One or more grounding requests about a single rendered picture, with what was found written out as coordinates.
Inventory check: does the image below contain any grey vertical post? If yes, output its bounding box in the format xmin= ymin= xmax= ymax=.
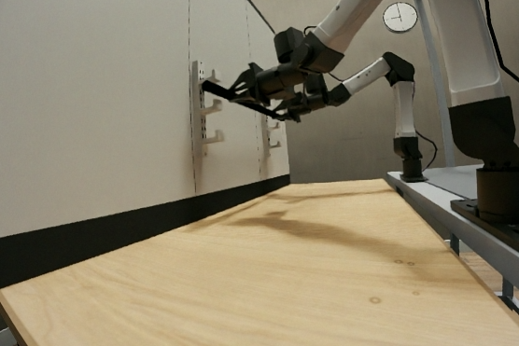
xmin=414 ymin=0 xmax=455 ymax=167

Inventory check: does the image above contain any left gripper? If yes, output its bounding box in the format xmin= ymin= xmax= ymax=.
xmin=228 ymin=62 xmax=287 ymax=107

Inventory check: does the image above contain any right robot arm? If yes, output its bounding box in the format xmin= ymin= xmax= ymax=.
xmin=286 ymin=51 xmax=429 ymax=183

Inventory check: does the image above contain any black metal bar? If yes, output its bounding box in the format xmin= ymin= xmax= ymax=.
xmin=202 ymin=80 xmax=280 ymax=118

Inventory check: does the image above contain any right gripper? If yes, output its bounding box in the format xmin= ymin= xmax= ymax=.
xmin=272 ymin=101 xmax=301 ymax=123

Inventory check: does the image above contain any light grey wall panel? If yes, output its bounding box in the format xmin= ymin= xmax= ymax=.
xmin=0 ymin=0 xmax=290 ymax=289

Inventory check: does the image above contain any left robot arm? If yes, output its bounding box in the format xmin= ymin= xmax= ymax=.
xmin=264 ymin=0 xmax=519 ymax=253

